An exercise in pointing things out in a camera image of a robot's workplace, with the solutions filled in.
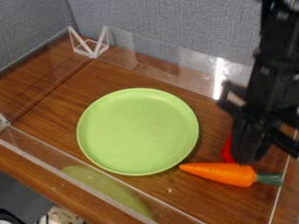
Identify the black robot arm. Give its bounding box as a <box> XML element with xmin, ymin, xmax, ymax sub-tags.
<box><xmin>219</xmin><ymin>0</ymin><xmax>299</xmax><ymax>165</ymax></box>

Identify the red plastic block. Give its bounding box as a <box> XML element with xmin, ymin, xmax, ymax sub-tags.
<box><xmin>222</xmin><ymin>136</ymin><xmax>235</xmax><ymax>163</ymax></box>

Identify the clear acrylic corner bracket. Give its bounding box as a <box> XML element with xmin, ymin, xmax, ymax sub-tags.
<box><xmin>68</xmin><ymin>25</ymin><xmax>110</xmax><ymax>59</ymax></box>

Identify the green round plate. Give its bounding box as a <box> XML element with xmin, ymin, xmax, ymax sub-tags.
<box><xmin>76</xmin><ymin>88</ymin><xmax>201</xmax><ymax>176</ymax></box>

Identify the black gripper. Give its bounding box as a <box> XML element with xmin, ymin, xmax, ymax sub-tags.
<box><xmin>218</xmin><ymin>63</ymin><xmax>299</xmax><ymax>165</ymax></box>

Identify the orange toy carrot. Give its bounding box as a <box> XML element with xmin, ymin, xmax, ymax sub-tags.
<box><xmin>179</xmin><ymin>163</ymin><xmax>283</xmax><ymax>187</ymax></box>

